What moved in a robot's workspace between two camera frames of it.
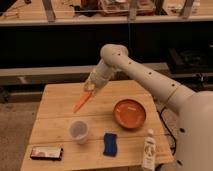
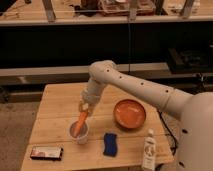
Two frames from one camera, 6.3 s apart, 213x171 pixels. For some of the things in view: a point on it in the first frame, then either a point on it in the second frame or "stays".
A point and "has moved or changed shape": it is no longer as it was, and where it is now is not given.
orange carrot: (85, 97) has moved or changed shape
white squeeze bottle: (149, 151) stays
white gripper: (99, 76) to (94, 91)
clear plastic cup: (79, 131) stays
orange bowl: (129, 114) stays
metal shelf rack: (61, 41) stays
